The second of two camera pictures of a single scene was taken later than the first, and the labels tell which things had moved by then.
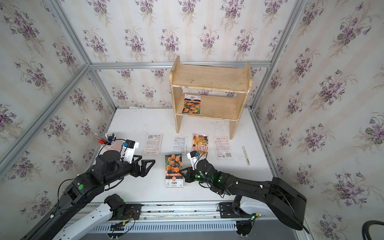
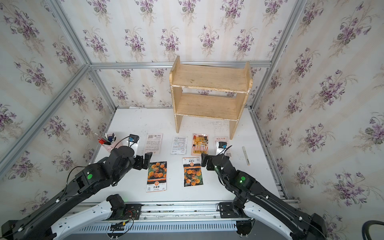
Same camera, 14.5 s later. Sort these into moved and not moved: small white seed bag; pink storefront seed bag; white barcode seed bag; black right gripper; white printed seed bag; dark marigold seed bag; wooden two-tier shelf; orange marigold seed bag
Moved: dark marigold seed bag; orange marigold seed bag; black right gripper
Not moved: pink storefront seed bag; white printed seed bag; wooden two-tier shelf; white barcode seed bag; small white seed bag
